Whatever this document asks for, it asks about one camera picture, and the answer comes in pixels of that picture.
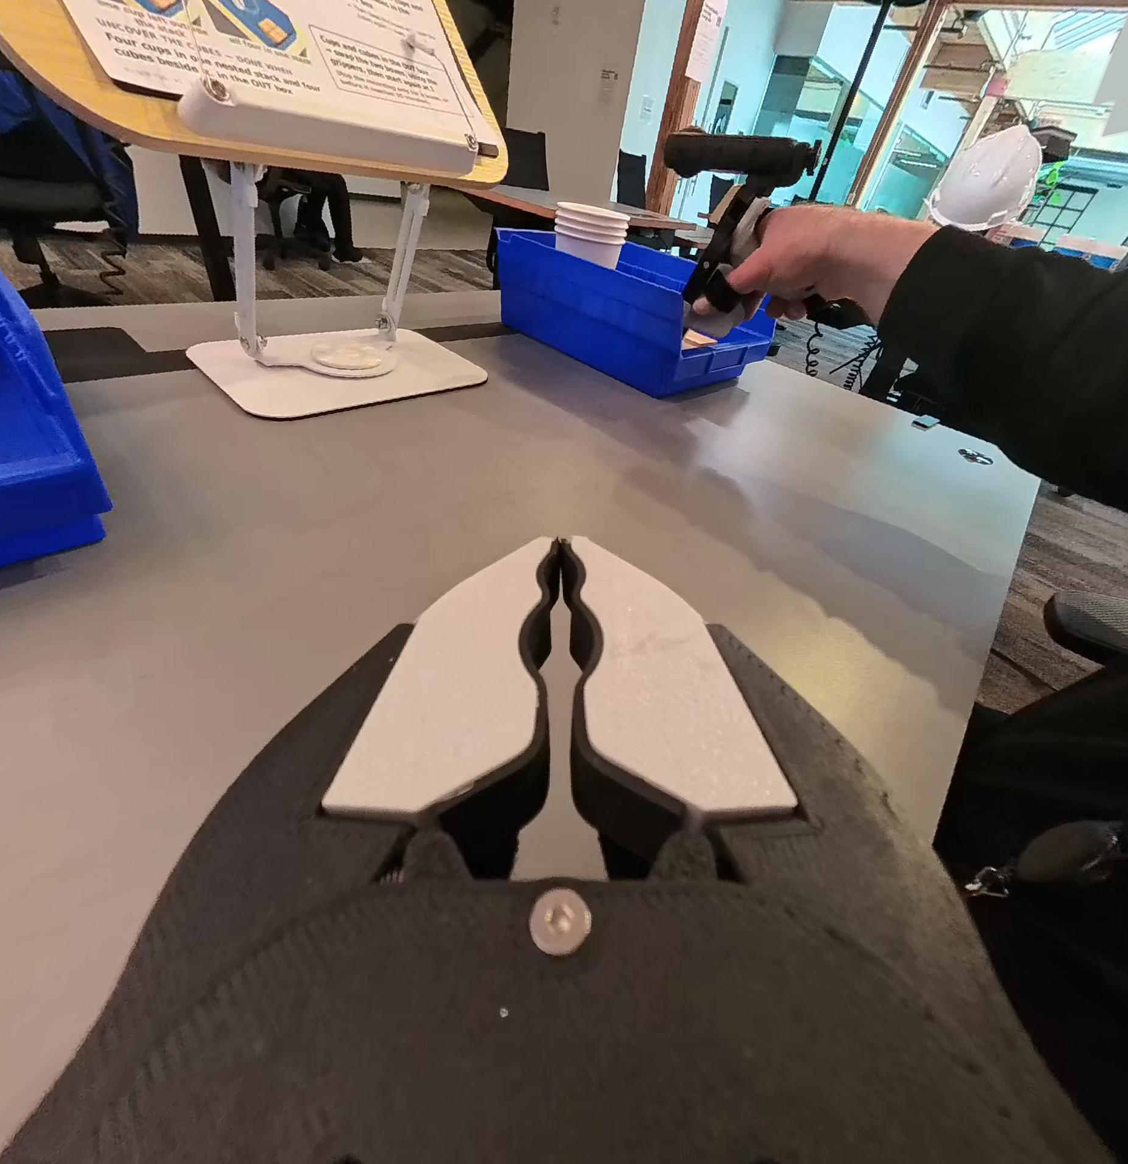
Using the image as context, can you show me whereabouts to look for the wooden post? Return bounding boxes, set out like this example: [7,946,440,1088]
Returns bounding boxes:
[645,0,738,219]

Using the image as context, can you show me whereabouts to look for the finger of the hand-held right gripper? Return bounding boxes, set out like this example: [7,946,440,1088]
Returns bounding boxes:
[689,297,773,339]

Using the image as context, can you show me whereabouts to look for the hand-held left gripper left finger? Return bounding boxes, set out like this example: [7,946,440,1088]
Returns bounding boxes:
[321,536,565,879]

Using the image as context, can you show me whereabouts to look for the person's black clothing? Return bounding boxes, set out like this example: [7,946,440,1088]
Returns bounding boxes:
[932,641,1128,1164]

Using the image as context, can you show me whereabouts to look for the blue plastic bin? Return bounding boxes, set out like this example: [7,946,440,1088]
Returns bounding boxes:
[0,245,113,573]
[492,227,778,399]

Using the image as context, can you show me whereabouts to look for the black office chair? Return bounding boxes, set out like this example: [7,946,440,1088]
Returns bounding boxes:
[0,26,138,292]

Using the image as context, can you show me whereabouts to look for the brown top table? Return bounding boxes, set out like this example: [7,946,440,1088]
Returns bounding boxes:
[464,186,696,233]

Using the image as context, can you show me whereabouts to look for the black standing desk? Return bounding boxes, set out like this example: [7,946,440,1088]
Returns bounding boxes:
[177,152,240,303]

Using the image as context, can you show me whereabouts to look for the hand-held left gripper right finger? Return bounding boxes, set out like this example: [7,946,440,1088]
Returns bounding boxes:
[561,536,799,881]

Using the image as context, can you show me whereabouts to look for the blue jacket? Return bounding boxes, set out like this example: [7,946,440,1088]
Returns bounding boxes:
[0,54,139,240]

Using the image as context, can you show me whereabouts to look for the person's right forearm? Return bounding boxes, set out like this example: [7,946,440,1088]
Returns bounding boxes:
[877,225,1128,518]

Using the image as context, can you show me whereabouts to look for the instruction sheet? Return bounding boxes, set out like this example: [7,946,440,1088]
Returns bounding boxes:
[59,0,502,146]

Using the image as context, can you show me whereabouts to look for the white hard hat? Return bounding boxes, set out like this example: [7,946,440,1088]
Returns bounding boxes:
[923,122,1043,233]

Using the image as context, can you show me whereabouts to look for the black chair back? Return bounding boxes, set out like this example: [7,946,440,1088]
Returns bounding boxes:
[504,127,551,191]

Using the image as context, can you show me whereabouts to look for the person's right hand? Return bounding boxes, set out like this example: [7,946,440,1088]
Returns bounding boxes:
[730,203,944,321]

